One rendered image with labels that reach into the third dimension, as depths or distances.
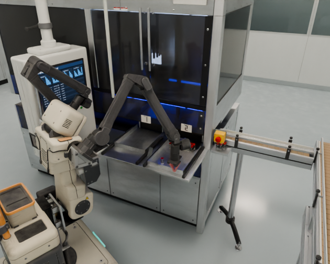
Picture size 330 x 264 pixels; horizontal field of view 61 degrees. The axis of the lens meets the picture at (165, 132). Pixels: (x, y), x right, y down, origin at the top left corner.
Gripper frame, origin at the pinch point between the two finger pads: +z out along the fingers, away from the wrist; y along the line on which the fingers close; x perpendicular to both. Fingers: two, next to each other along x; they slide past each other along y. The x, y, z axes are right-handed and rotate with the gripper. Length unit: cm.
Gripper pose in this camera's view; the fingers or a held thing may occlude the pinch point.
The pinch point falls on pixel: (174, 170)
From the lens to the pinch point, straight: 184.0
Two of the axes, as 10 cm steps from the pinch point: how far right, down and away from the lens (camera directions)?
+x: -9.1, -2.0, 3.7
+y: 4.2, -4.2, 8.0
